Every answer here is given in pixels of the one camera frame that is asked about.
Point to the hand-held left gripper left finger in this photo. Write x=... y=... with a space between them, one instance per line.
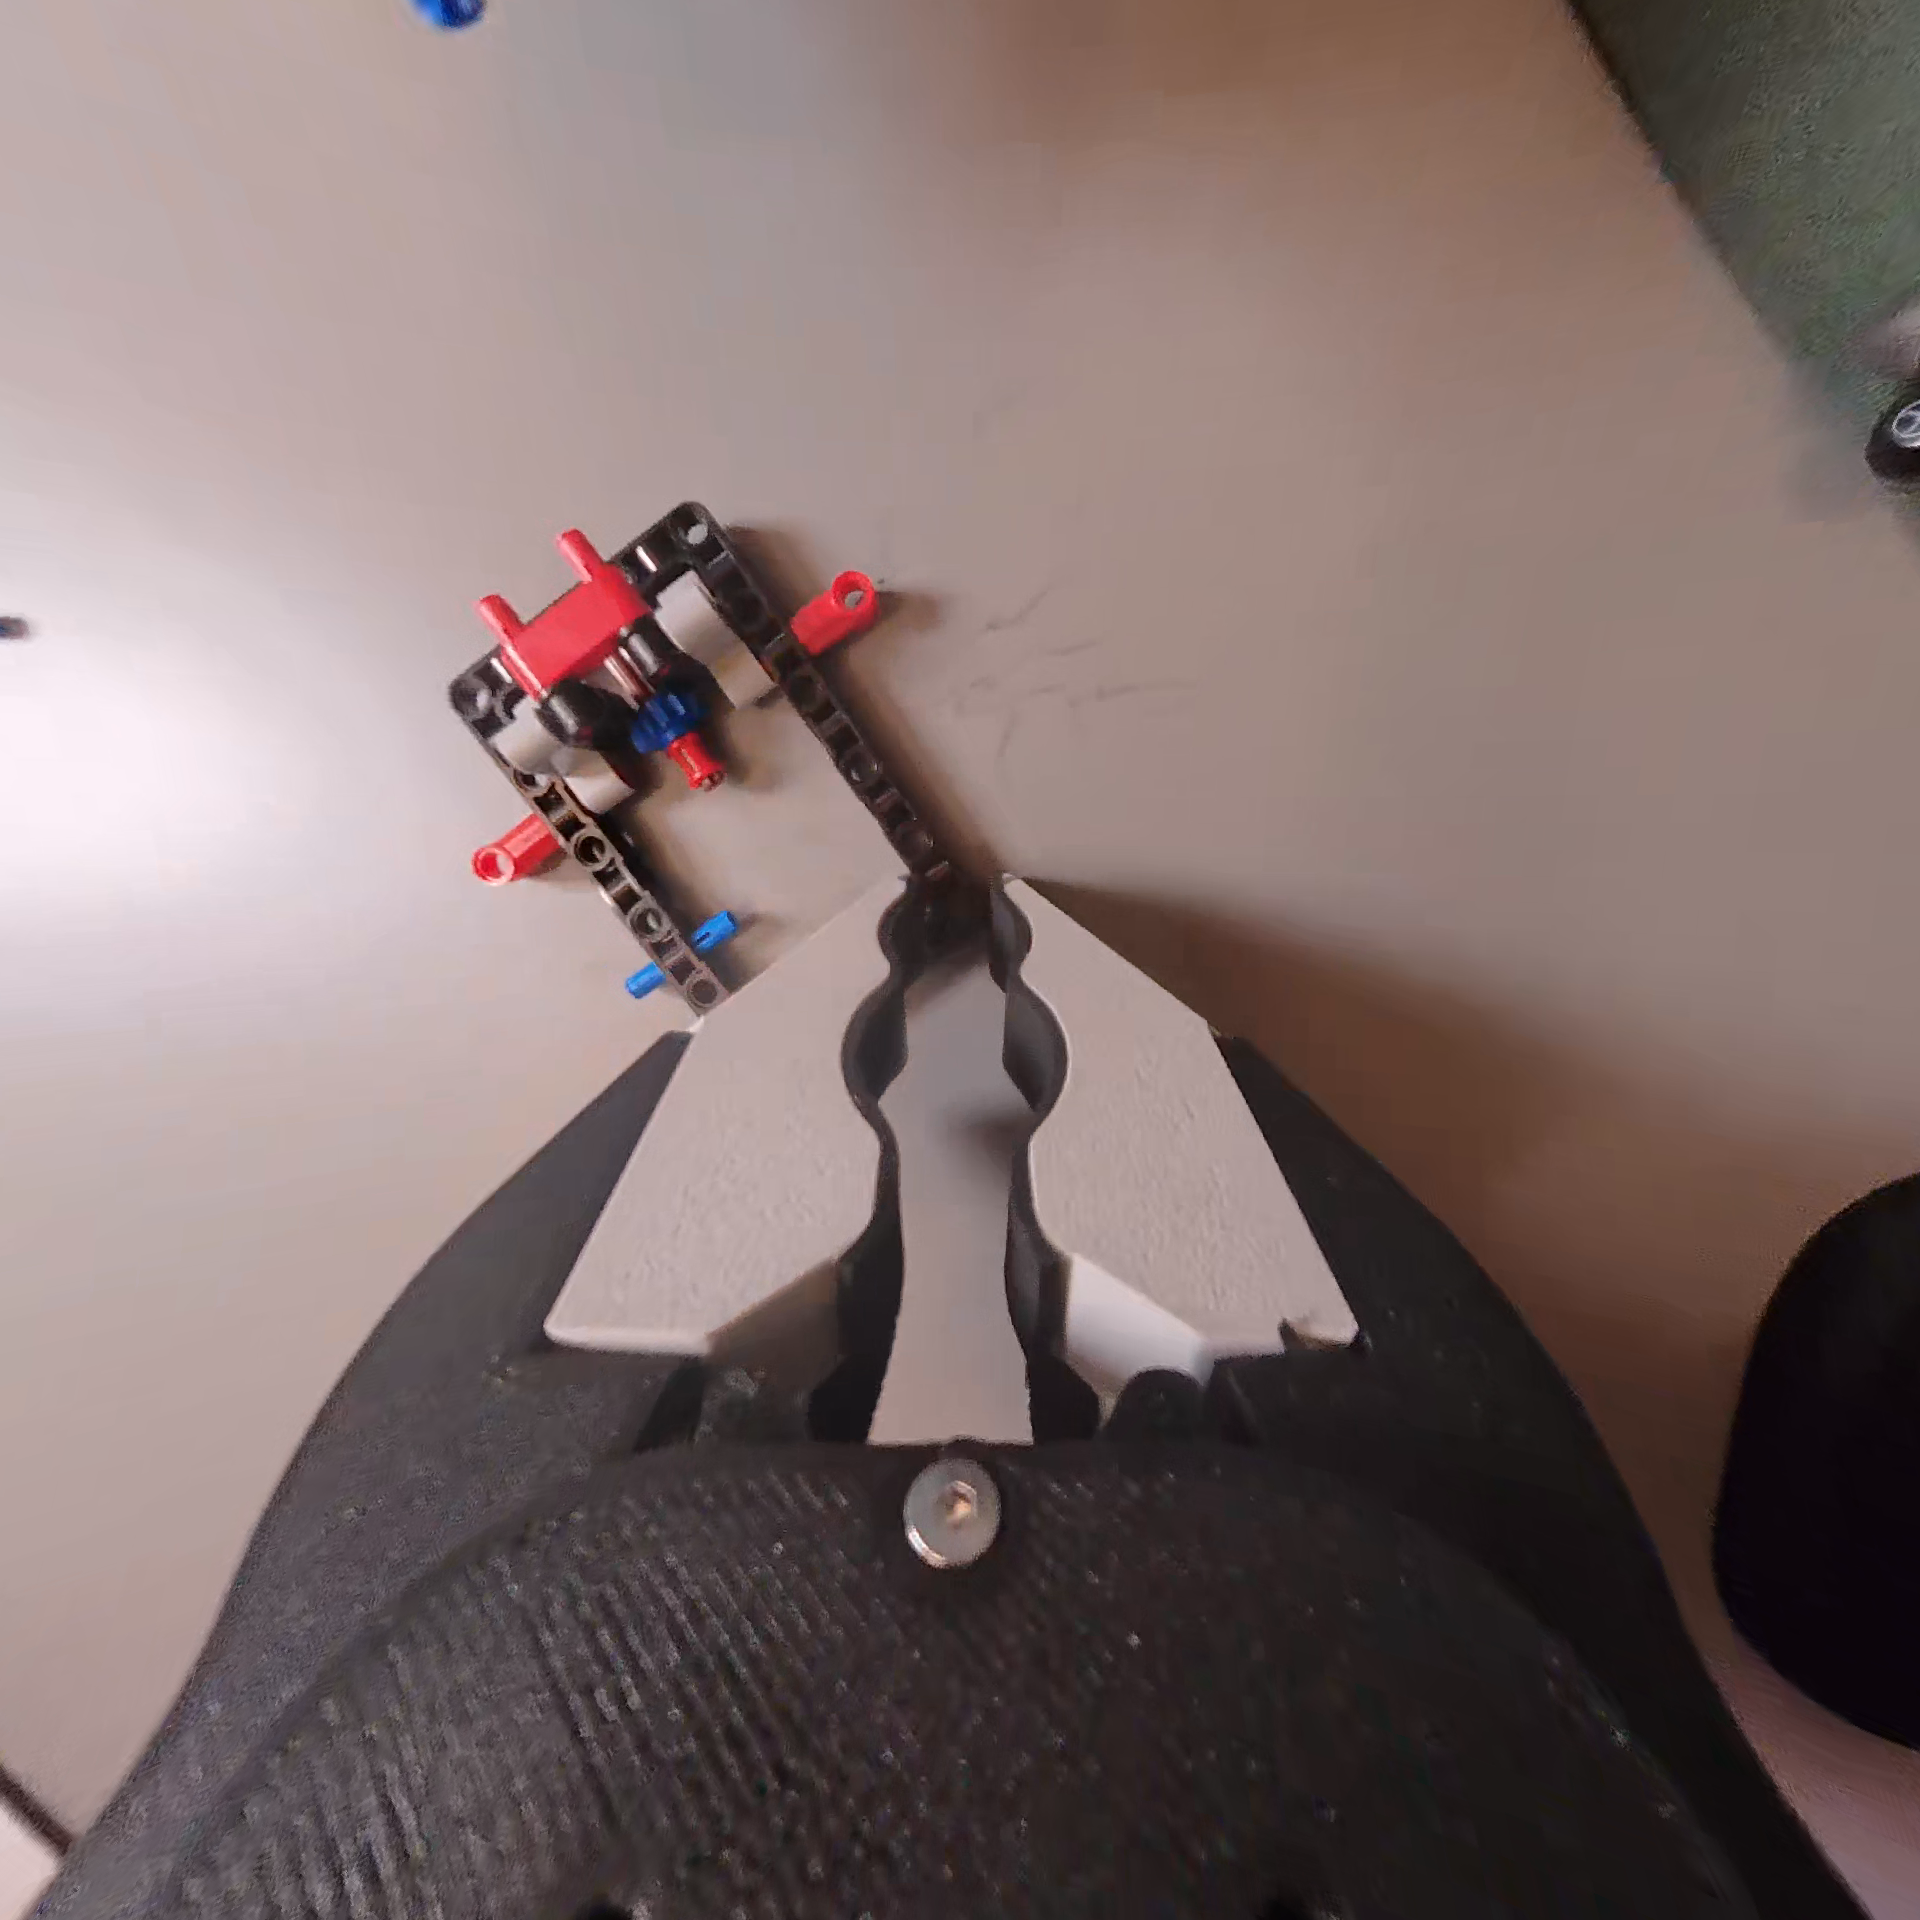
x=718 y=1188

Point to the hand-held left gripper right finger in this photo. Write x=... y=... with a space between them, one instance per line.
x=1185 y=1188

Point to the black lego frame assembly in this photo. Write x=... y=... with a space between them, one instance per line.
x=858 y=748

